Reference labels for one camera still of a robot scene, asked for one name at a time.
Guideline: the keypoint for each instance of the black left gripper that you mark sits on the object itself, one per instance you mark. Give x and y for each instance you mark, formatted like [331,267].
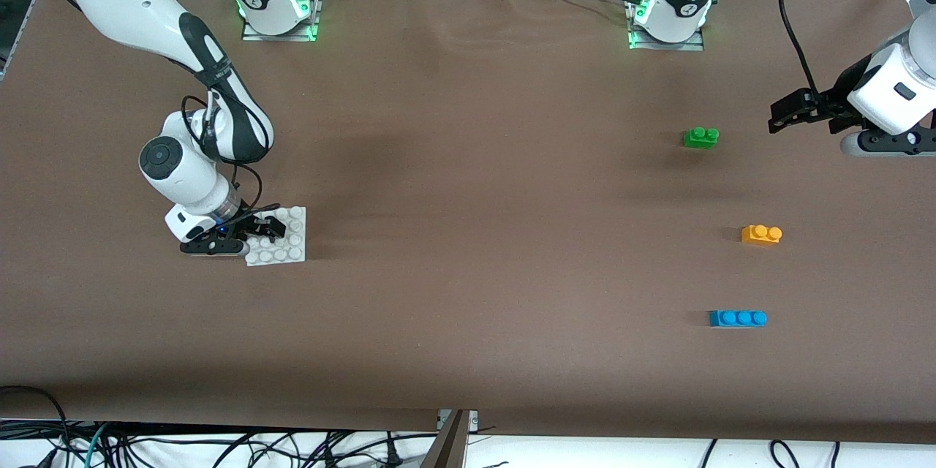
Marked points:
[838,102]

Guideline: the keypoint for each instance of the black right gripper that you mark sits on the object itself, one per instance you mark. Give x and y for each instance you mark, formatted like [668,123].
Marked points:
[254,222]

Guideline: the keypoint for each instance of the white studded base plate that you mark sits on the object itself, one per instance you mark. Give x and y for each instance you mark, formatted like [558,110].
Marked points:
[289,247]

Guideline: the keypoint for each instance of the yellow toy block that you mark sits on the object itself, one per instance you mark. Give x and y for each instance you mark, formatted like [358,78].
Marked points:
[760,235]

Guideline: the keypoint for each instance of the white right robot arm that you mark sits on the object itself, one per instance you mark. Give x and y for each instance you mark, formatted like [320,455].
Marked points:
[183,175]

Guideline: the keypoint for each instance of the green toy block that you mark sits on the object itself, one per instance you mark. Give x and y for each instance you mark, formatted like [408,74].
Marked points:
[700,137]

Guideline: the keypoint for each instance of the blue toy block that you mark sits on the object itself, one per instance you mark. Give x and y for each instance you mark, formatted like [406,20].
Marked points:
[737,319]

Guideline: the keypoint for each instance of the brown table cover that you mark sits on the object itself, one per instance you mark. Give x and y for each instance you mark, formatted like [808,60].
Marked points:
[439,270]

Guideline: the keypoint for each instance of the small metal clamp bracket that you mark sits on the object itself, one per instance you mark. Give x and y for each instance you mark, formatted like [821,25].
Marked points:
[472,420]

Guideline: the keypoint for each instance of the grey metal post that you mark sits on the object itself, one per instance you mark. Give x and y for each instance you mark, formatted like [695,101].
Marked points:
[446,450]

